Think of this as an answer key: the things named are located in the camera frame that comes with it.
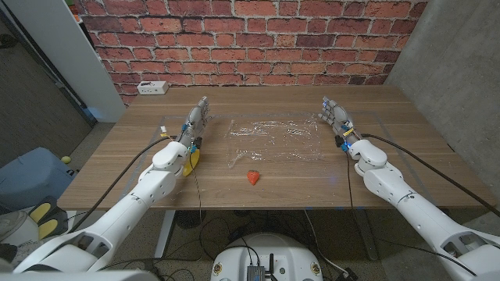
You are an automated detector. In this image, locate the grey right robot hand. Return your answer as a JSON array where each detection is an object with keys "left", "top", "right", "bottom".
[{"left": 317, "top": 96, "right": 361, "bottom": 148}]

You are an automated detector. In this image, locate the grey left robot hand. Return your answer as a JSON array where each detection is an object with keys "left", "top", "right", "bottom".
[{"left": 176, "top": 95, "right": 212, "bottom": 148}]

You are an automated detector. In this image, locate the clear plastic wrap sheet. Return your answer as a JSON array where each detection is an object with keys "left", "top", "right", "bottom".
[{"left": 225, "top": 115, "right": 325, "bottom": 169}]

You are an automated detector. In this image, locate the yellow toy banana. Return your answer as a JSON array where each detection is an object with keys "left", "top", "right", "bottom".
[{"left": 182, "top": 148, "right": 201, "bottom": 178}]

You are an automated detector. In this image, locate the white power outlet box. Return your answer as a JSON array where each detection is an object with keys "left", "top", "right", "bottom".
[{"left": 136, "top": 80, "right": 170, "bottom": 96}]

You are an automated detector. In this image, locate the black round floor disc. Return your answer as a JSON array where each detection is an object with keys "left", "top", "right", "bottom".
[{"left": 174, "top": 210, "right": 207, "bottom": 229}]

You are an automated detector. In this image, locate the red brick print backdrop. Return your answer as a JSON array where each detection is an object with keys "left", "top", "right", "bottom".
[{"left": 73, "top": 0, "right": 429, "bottom": 106}]

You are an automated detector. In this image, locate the metal table leg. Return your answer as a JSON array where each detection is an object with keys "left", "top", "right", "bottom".
[
  {"left": 353, "top": 209, "right": 380, "bottom": 261},
  {"left": 154, "top": 209, "right": 177, "bottom": 260}
]

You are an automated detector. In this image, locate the white upright panel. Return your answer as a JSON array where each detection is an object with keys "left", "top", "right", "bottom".
[{"left": 2, "top": 0, "right": 127, "bottom": 124}]

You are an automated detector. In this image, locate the white flat board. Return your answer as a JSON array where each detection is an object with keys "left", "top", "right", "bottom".
[{"left": 64, "top": 210, "right": 103, "bottom": 235}]

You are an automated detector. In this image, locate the white robot torso base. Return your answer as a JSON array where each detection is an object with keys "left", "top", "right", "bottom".
[{"left": 209, "top": 232, "right": 324, "bottom": 281}]

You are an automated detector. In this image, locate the grey box on torso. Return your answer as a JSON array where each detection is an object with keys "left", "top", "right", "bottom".
[{"left": 245, "top": 264, "right": 266, "bottom": 281}]

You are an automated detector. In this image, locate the blue plastic bin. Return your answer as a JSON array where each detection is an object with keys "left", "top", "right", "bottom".
[{"left": 0, "top": 146, "right": 77, "bottom": 214}]

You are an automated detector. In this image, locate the black and yellow glove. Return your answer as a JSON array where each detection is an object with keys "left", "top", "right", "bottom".
[{"left": 27, "top": 195, "right": 70, "bottom": 241}]

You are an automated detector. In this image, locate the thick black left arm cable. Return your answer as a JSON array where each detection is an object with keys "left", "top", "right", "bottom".
[{"left": 68, "top": 134, "right": 179, "bottom": 234}]

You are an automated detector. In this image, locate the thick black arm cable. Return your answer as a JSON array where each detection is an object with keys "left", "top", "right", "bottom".
[
  {"left": 68, "top": 134, "right": 179, "bottom": 234},
  {"left": 359, "top": 133, "right": 500, "bottom": 219}
]

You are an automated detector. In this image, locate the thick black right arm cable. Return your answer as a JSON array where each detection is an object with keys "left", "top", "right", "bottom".
[{"left": 359, "top": 133, "right": 500, "bottom": 219}]

